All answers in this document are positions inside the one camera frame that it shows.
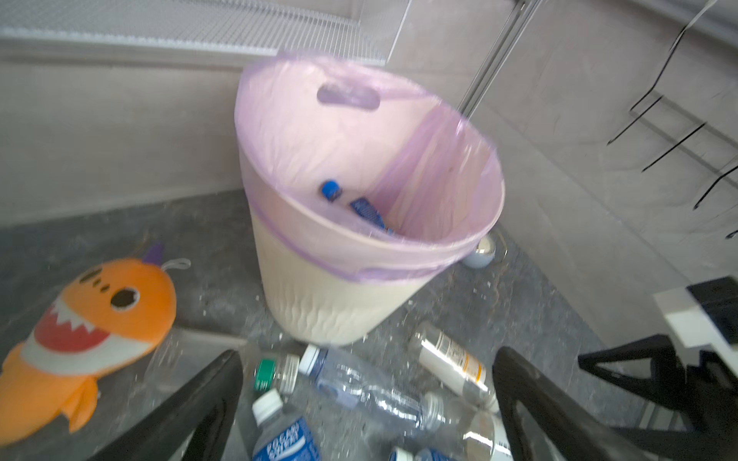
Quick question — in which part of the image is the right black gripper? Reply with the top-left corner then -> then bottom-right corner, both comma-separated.
578,276 -> 737,460

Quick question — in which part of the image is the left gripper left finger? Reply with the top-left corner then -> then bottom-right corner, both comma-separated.
92,368 -> 241,460

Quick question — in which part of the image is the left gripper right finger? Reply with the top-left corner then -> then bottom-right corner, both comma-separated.
493,347 -> 647,460

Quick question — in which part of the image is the clear bottle orange white label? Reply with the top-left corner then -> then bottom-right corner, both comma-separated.
407,321 -> 499,413

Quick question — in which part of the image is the blue cap clear bottle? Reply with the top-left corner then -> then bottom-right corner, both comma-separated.
319,180 -> 394,234

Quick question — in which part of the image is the cream ribbed trash bin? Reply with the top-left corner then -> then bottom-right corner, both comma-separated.
249,204 -> 442,346

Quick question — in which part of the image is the pink plastic bin liner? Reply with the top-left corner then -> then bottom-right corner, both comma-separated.
234,53 -> 505,282

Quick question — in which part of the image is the green label square clear bottle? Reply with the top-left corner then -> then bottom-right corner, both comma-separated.
144,328 -> 300,397

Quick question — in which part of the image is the Pocari Sweat bottle upright label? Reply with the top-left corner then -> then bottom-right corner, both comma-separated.
252,389 -> 322,461

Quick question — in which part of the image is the orange shark plush toy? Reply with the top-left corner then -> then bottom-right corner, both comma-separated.
1,244 -> 191,446

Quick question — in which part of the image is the Pocari Sweat bottle right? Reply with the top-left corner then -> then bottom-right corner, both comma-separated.
387,447 -> 455,461

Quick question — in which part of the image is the long clear blue-tint bottle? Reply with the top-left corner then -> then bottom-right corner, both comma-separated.
298,344 -> 443,435

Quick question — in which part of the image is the black wire hook rack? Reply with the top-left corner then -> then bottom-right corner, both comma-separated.
607,1 -> 737,244

